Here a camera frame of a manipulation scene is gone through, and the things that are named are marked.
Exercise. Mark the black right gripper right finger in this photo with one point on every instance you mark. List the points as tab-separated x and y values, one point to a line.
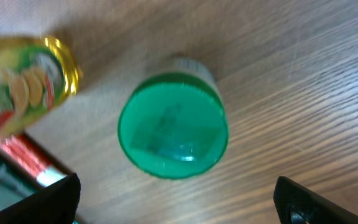
295	203

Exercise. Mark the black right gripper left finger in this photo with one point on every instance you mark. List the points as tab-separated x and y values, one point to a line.
55	204

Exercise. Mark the red stick packet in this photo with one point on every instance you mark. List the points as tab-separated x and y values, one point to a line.
33	159

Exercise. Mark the yellow drink bottle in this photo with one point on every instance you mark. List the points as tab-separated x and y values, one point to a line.
36	76

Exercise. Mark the green lidded white jar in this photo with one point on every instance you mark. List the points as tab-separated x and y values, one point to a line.
174	125

